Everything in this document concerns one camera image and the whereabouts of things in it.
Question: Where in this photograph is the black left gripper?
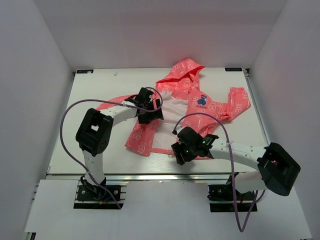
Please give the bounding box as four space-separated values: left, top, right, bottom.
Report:
137 98 163 124

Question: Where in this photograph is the blue right table label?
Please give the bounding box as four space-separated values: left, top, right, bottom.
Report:
224 67 243 72

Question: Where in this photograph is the blue table label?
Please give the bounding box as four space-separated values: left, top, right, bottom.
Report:
76 69 94 74
224 67 243 72

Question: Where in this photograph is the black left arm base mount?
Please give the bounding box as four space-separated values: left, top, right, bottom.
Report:
73 176 127 210

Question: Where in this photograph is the aluminium table front rail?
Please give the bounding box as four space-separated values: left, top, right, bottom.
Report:
44 172 241 183

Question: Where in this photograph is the pink hooded children's jacket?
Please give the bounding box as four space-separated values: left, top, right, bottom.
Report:
96 58 252 158

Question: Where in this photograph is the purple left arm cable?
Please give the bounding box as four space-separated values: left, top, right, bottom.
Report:
60 86 162 210

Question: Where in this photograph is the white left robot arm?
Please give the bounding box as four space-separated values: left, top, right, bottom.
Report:
75 87 164 200

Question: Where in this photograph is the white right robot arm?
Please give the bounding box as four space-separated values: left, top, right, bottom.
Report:
171 126 301 200

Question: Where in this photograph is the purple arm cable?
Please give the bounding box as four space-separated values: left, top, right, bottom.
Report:
60 86 162 210
172 112 266 233

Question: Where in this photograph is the blue left table label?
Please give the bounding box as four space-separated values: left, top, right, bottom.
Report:
76 69 94 74

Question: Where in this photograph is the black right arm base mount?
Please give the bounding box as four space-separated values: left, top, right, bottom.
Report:
207 177 255 213

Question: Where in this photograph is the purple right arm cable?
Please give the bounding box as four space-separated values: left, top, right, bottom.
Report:
172 112 266 233

